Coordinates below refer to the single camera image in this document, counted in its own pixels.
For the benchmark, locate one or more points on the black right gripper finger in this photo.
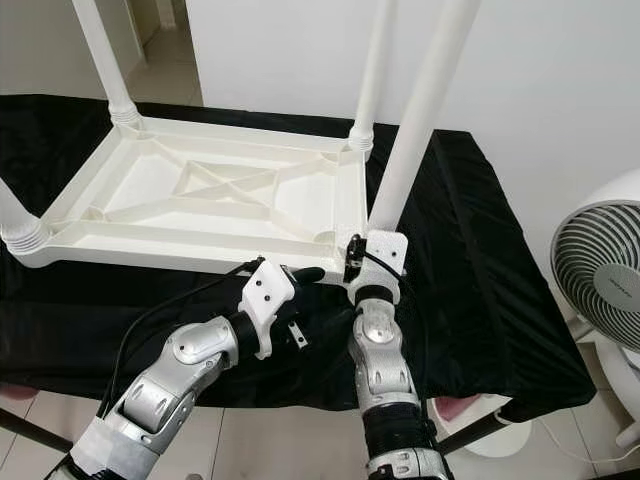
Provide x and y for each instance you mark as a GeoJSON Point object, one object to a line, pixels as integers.
{"type": "Point", "coordinates": [350, 253]}

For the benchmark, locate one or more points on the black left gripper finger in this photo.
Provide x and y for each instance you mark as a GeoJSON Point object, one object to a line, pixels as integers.
{"type": "Point", "coordinates": [328, 321]}
{"type": "Point", "coordinates": [308, 274]}

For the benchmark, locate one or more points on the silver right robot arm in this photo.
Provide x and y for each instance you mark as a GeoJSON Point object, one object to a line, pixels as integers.
{"type": "Point", "coordinates": [380, 350]}

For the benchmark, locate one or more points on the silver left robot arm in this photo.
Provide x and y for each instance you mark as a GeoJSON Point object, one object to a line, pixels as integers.
{"type": "Point", "coordinates": [180, 350]}

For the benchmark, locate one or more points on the black table cloth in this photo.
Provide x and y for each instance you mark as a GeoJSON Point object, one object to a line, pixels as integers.
{"type": "Point", "coordinates": [500, 300]}

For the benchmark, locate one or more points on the black metal table leg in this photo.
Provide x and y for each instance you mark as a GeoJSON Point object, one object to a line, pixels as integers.
{"type": "Point", "coordinates": [470, 432]}
{"type": "Point", "coordinates": [35, 430]}

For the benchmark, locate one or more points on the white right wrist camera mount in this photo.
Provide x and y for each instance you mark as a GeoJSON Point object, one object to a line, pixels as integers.
{"type": "Point", "coordinates": [385, 250]}

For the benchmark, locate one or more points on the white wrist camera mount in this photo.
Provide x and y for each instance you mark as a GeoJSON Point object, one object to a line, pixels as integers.
{"type": "Point", "coordinates": [265, 295]}
{"type": "Point", "coordinates": [385, 250]}

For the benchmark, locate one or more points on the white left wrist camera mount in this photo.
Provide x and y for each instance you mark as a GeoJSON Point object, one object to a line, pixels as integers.
{"type": "Point", "coordinates": [265, 295]}

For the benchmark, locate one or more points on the white pedestal fan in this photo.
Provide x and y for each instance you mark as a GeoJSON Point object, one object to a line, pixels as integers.
{"type": "Point", "coordinates": [600, 270]}

